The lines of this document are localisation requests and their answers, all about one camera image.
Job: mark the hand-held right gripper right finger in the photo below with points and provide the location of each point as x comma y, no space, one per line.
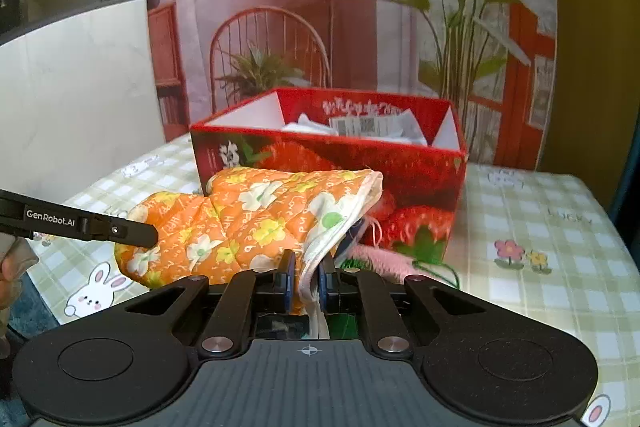
324,288

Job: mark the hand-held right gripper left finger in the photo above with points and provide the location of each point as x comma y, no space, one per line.
287,283

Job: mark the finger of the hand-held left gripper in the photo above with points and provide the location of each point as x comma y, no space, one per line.
130,234

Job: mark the orange floral oven mitt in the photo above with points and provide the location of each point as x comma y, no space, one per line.
240,217

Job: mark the red strawberry print box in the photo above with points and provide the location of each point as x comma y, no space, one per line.
300,157

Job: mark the person's left hand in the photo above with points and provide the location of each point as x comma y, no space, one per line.
12,267

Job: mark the white crumpled bag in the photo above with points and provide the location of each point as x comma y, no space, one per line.
305,124

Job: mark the green checked rabbit tablecloth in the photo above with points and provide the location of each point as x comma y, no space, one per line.
525,207

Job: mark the printed room scene backdrop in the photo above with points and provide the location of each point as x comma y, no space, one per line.
325,7

